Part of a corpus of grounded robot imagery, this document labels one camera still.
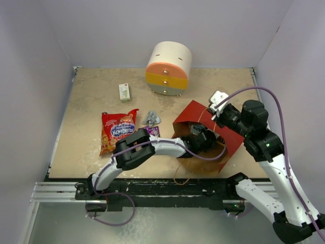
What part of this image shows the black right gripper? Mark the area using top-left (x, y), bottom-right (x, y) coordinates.
top-left (207, 105), bottom-right (252, 137)

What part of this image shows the small white snack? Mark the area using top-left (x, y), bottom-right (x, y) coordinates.
top-left (189, 123), bottom-right (206, 135)

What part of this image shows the red brown paper bag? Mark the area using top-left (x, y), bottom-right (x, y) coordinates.
top-left (173, 100), bottom-right (244, 176)

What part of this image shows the silver foil snack packet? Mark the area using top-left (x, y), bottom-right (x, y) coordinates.
top-left (142, 110), bottom-right (161, 127)

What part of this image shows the red candy snack bag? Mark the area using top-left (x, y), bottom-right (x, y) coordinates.
top-left (100, 109), bottom-right (139, 156)

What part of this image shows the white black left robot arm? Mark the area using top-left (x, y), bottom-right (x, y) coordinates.
top-left (86, 129), bottom-right (217, 199)

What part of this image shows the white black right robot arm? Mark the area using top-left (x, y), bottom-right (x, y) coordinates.
top-left (209, 100), bottom-right (324, 243)

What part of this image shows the purple candy packet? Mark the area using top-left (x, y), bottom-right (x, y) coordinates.
top-left (142, 126), bottom-right (160, 137)

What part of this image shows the round white mini drawer chest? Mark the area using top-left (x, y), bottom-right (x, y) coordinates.
top-left (145, 41), bottom-right (192, 97)

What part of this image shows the small white green box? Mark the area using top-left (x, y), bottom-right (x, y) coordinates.
top-left (119, 83), bottom-right (131, 102)

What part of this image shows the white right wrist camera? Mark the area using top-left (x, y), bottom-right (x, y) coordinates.
top-left (208, 90), bottom-right (229, 119)

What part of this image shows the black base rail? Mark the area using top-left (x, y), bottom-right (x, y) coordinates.
top-left (75, 178), bottom-right (246, 213)

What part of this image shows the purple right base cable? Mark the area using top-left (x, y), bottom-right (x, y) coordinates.
top-left (226, 204), bottom-right (254, 219)

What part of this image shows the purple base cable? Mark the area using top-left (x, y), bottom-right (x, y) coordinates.
top-left (226, 204), bottom-right (254, 219)
top-left (85, 192), bottom-right (136, 226)

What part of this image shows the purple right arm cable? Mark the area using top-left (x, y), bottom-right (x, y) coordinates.
top-left (215, 86), bottom-right (325, 242)

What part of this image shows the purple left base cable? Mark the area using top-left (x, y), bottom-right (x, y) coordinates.
top-left (85, 192), bottom-right (136, 226)

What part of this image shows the aluminium side rail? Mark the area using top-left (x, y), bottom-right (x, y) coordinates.
top-left (29, 181), bottom-right (79, 203)

